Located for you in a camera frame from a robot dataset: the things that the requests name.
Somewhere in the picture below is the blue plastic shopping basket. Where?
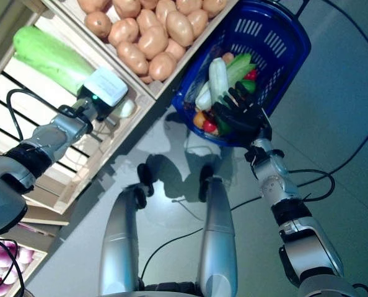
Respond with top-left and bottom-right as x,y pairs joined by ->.
171,0 -> 312,148

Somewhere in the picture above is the wooden onion crate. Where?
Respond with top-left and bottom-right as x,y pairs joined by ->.
0,235 -> 48,297

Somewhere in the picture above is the wooden potato crate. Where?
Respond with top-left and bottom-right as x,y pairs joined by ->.
41,0 -> 241,100

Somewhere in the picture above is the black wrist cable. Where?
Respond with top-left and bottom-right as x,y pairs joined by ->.
287,168 -> 336,204
6,88 -> 79,143

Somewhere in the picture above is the silver robot leg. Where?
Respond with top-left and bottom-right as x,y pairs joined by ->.
99,163 -> 156,297
198,165 -> 238,297

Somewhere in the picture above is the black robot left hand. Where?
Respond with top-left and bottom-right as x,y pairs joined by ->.
77,85 -> 115,123

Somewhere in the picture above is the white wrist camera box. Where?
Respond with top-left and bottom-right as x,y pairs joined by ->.
83,67 -> 129,106

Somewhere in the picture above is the silver robot left leg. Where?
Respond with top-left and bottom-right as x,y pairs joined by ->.
99,163 -> 156,297

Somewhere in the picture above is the black floor cable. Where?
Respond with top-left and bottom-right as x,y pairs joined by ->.
276,0 -> 368,188

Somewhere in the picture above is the purple white onion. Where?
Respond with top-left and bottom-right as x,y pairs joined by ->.
18,247 -> 36,264
1,269 -> 25,285

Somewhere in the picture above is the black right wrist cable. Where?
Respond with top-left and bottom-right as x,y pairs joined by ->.
287,168 -> 336,204

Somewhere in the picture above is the dark green bell pepper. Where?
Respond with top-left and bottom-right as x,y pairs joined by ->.
216,120 -> 231,136

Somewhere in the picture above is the wooden slatted crate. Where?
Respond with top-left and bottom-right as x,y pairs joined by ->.
0,9 -> 156,215

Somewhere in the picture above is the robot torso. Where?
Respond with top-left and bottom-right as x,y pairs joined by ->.
136,280 -> 203,297

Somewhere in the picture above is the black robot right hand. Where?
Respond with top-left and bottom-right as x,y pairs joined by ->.
211,80 -> 265,136

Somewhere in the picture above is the silver robot right leg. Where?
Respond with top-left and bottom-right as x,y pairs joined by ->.
198,165 -> 238,297

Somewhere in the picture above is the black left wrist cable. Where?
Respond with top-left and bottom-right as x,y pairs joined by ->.
6,88 -> 79,143

